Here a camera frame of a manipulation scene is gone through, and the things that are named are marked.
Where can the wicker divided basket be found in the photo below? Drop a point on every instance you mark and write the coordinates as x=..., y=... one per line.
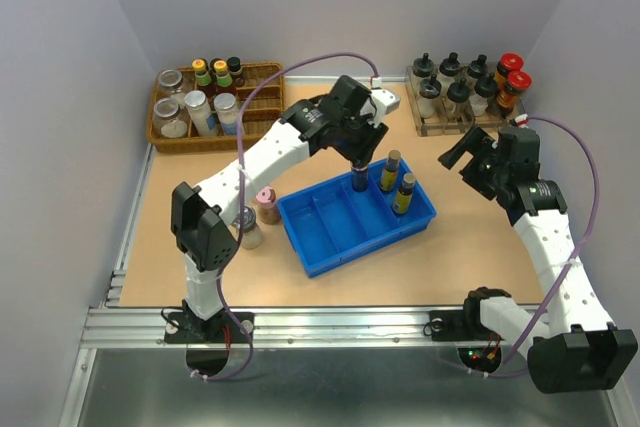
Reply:
x=262, y=112

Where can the clear acrylic cruet rack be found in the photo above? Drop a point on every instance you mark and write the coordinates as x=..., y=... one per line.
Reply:
x=432, y=119

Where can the clear glass jar back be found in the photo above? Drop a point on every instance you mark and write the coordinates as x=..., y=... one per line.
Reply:
x=174, y=84

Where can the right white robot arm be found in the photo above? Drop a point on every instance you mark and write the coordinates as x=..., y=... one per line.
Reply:
x=571, y=343

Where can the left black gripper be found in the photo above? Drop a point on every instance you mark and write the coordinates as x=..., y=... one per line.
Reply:
x=373, y=134

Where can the tall jar white contents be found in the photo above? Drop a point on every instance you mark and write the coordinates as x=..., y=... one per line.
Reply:
x=201, y=114

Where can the aluminium frame rail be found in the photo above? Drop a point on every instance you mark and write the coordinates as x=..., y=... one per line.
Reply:
x=275, y=328

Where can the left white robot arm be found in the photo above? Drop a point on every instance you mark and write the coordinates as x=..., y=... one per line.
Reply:
x=201, y=215

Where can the yellow label bottle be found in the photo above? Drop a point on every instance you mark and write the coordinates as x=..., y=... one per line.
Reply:
x=404, y=194
x=390, y=170

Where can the black top cruet front left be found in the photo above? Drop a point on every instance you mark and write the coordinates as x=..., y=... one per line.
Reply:
x=429, y=93

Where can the black top cruet back right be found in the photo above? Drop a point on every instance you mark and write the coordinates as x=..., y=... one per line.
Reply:
x=477, y=69

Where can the clear glass jar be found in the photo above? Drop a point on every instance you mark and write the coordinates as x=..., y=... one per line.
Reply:
x=174, y=84
x=169, y=119

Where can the red lid jar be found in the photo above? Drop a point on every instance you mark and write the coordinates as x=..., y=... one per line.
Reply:
x=508, y=63
x=517, y=83

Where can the blue divided plastic bin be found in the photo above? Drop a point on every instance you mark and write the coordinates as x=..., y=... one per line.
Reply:
x=330, y=224

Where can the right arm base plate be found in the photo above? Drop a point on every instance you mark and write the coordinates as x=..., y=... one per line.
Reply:
x=450, y=327

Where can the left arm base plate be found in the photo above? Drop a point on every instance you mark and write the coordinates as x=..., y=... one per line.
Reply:
x=182, y=327

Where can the clear glass jar front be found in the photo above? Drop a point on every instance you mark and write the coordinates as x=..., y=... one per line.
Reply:
x=169, y=119

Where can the black top cruet front middle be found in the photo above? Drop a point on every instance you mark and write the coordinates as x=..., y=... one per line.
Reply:
x=457, y=94

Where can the pink lid spice jar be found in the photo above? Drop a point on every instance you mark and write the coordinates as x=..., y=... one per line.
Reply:
x=267, y=208

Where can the amber oil bottle black cap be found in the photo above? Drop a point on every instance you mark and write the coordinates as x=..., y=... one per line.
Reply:
x=360, y=177

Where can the green label sauce bottle right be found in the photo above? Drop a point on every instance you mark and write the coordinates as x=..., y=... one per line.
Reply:
x=223, y=79

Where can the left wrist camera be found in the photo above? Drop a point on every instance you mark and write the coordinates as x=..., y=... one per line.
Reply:
x=386, y=101

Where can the red lid jar back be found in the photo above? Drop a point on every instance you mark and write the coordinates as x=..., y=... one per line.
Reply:
x=508, y=63

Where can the black top cruet front right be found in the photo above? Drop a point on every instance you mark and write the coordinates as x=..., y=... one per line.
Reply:
x=484, y=90

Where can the black top cruet back left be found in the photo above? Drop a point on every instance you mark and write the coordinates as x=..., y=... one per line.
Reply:
x=422, y=67

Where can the black top cruet back middle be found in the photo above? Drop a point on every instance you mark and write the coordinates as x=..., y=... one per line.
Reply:
x=448, y=69

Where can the black cruet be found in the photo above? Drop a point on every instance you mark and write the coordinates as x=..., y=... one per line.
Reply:
x=457, y=94
x=429, y=93
x=448, y=69
x=422, y=67
x=477, y=69
x=484, y=90

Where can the tall jar blue label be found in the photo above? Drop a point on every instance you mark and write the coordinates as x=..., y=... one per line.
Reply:
x=227, y=109

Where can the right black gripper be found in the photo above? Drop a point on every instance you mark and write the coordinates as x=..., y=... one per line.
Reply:
x=478, y=143

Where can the dark sauce bottle black cap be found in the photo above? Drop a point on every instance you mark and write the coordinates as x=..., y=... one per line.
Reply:
x=236, y=71

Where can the red lid jar front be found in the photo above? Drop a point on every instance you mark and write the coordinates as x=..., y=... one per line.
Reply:
x=517, y=83

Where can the silver lid grinder jar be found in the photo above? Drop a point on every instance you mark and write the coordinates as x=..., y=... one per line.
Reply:
x=246, y=225

